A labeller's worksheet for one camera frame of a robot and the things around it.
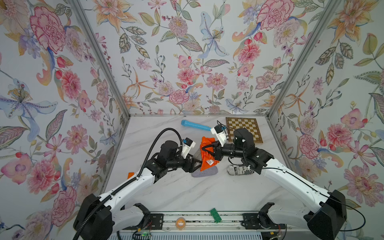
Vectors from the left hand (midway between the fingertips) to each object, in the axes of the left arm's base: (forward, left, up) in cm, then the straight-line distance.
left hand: (201, 162), depth 73 cm
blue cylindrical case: (+42, +5, -21) cm, 47 cm away
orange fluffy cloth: (-1, -2, +5) cm, 5 cm away
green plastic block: (-20, -7, -20) cm, 29 cm away
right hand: (+5, -1, +7) cm, 9 cm away
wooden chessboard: (+42, -28, -19) cm, 53 cm away
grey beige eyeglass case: (+3, +2, +1) cm, 4 cm away
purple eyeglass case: (+3, -6, -17) cm, 18 cm away
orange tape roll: (-23, +10, -21) cm, 33 cm away
